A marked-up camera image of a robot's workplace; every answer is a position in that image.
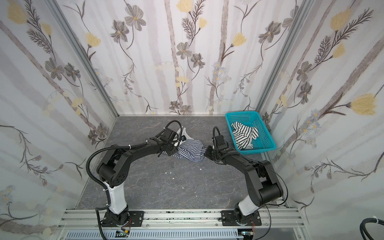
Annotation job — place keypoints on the teal plastic basket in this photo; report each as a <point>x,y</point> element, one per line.
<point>264,143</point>

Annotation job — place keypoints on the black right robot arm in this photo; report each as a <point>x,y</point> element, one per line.
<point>262,182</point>

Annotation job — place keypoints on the white vented cable duct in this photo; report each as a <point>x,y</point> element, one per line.
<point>178,234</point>

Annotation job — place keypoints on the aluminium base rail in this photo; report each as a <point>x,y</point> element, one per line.
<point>186,219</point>

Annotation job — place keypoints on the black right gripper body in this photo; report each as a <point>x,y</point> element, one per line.
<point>210,153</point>

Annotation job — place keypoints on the black cable bundle corner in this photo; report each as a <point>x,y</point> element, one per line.
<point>372,229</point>

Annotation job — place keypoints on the aluminium corner post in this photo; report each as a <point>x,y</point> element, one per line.
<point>298,22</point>
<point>80,52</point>

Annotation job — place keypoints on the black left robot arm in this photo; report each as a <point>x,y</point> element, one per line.
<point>114,168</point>

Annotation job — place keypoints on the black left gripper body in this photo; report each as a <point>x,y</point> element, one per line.
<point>172,147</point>

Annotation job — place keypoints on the blue striped tank top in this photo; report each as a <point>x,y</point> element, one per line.
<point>191,149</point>

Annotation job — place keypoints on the aluminium corner post right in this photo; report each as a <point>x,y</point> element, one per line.
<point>298,22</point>

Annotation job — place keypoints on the black striped tank top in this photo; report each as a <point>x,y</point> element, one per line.
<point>244,135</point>

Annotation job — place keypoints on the aluminium corner post left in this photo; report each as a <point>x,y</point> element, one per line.
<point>80,52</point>

